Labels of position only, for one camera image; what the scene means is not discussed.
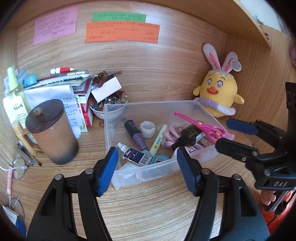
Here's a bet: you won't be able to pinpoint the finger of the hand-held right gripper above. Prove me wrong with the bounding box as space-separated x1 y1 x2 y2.
215 137 267 172
226 119 286 151

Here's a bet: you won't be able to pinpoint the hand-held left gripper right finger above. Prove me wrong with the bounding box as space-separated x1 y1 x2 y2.
177 146 270 241

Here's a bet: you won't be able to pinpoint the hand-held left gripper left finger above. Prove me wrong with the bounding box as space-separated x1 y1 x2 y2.
26 146 119 241

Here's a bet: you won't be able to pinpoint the clear plastic drawer bin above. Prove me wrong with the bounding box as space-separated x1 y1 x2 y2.
103 100 234 191

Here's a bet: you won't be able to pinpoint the translucent blue tape roll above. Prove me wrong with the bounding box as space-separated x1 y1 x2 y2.
151 153 171 164

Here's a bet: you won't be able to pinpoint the blue staple box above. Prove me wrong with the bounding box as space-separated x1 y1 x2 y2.
122 148 153 166

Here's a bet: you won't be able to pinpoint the pink scissors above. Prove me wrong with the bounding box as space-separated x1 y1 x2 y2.
174 111 235 141

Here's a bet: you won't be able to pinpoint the dark green bottle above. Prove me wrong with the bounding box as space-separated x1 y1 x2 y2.
171 124 205 151

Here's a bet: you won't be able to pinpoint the pale green stick tube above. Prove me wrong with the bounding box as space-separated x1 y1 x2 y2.
149 124 168 157

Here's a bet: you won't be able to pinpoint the purple spray bottle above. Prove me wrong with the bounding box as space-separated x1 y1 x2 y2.
124 120 149 151

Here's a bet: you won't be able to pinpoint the white bandage roll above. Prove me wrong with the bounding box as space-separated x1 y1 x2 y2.
140 120 156 139

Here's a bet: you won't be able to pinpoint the person's right hand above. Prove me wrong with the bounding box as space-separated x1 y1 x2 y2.
260 189 278 207

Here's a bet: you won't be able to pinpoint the white ointment tube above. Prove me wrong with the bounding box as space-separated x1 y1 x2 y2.
117 142 130 153

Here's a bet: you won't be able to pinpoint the yellow chick plush toy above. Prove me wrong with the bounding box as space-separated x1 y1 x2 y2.
193 43 245 117

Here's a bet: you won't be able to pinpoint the orange cloth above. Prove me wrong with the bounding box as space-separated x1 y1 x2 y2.
261 190 294 232

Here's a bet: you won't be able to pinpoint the bowl of beads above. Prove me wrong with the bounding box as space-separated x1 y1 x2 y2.
89 90 129 121

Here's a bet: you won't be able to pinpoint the red box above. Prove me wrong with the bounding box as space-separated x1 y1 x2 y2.
80 102 94 127

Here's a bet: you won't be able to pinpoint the brown ceramic mug with lid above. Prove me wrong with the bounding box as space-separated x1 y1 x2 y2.
25 99 79 165

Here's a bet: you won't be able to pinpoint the black silver pen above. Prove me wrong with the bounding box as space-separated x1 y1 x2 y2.
18 142 42 167

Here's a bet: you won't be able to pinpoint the white eraser block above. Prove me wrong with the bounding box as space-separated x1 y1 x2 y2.
91 77 122 103

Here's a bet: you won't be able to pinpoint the eyeglasses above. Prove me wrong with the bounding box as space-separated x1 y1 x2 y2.
8 157 29 223

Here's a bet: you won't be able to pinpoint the brown hair clip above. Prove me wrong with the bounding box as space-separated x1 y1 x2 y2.
92 71 109 87

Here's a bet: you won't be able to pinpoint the pile of papers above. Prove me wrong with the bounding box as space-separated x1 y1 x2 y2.
23 70 93 139

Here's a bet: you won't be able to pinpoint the pink slim stick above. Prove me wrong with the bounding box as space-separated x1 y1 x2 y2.
6 171 12 195

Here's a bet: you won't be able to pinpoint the white pen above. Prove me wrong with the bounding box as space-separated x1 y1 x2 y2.
37 72 90 82

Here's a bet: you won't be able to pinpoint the wooden shelf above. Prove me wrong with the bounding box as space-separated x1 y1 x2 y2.
232 0 289 49

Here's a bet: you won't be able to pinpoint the blue and white packet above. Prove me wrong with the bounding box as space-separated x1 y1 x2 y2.
2 205 26 237

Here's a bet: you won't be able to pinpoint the red and white marker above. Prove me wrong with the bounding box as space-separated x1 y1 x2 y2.
50 67 77 75

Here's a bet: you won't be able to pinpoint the green spray bottle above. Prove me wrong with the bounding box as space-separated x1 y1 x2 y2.
6 67 31 112

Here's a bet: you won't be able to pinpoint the orange sticky note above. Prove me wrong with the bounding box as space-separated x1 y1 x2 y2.
85 21 161 44

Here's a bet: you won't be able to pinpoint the green sticky note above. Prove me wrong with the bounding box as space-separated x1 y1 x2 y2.
91 12 147 23

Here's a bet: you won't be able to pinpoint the pink sticky note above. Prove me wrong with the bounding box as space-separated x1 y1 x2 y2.
32 6 78 45

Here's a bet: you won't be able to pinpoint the pink rope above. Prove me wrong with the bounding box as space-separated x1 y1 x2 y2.
162 124 208 153

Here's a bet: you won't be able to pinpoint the white cable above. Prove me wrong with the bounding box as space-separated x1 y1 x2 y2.
0 165 28 172

